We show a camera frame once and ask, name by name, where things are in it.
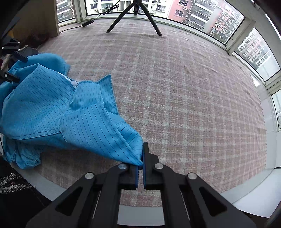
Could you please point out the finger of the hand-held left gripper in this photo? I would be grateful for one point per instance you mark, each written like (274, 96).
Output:
(9, 77)
(13, 45)

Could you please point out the blue striped jacket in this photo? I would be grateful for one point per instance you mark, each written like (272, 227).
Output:
(54, 105)

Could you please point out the black tripod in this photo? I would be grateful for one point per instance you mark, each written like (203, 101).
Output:
(136, 6)

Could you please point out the white window frame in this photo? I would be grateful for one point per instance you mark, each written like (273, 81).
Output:
(239, 35)

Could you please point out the light plywood board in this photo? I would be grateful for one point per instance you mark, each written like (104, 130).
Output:
(37, 15)

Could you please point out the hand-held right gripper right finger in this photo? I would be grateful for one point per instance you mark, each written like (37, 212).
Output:
(151, 173)

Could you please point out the black garment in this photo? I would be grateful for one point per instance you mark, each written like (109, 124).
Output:
(30, 51)

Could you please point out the pink plaid mat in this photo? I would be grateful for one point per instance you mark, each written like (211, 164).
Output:
(186, 98)

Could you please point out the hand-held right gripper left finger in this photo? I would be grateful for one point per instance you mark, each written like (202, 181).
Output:
(131, 177)

